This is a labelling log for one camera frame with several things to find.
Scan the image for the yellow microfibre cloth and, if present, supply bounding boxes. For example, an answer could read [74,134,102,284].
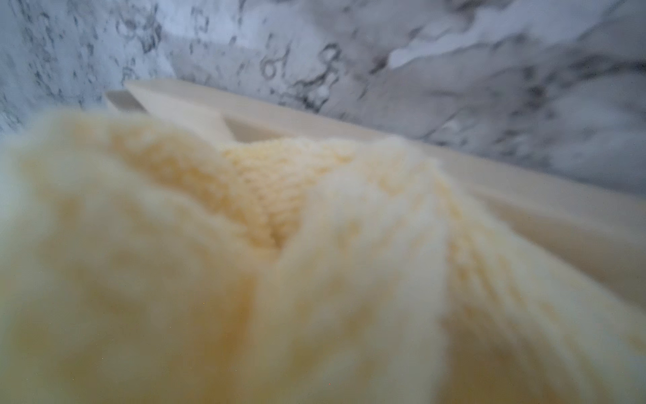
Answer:
[1,110,645,403]

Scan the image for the light wood picture frame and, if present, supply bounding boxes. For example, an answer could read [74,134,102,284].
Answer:
[104,79,645,306]

